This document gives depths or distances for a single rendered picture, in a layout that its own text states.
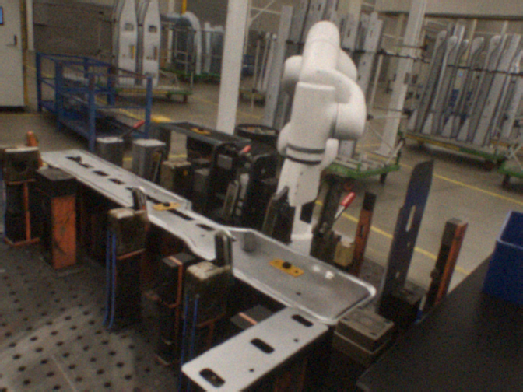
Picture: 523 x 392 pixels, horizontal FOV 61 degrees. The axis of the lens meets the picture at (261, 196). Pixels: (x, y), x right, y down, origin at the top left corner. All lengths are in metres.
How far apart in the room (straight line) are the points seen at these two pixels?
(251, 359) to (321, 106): 0.50
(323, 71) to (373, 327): 0.57
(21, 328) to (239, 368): 0.77
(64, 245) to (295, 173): 0.90
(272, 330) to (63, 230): 0.91
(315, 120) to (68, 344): 0.85
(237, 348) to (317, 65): 0.64
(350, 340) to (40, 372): 0.75
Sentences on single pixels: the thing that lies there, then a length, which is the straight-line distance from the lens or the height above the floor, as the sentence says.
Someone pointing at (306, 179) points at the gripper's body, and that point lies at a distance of 0.97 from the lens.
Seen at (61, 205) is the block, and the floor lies 0.94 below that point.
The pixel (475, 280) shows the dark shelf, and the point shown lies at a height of 1.03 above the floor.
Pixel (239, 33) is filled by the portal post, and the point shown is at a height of 1.59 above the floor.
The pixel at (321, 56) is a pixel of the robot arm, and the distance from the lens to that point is 1.10.
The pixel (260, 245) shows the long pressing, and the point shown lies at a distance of 1.17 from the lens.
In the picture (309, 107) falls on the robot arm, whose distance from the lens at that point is 0.92.
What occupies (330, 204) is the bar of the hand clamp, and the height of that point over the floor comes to 1.14.
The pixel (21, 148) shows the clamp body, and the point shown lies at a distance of 1.73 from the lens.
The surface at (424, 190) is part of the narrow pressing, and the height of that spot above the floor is 1.28.
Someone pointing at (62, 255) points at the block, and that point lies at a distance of 1.61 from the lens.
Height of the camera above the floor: 1.49
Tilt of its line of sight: 19 degrees down
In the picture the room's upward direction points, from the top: 8 degrees clockwise
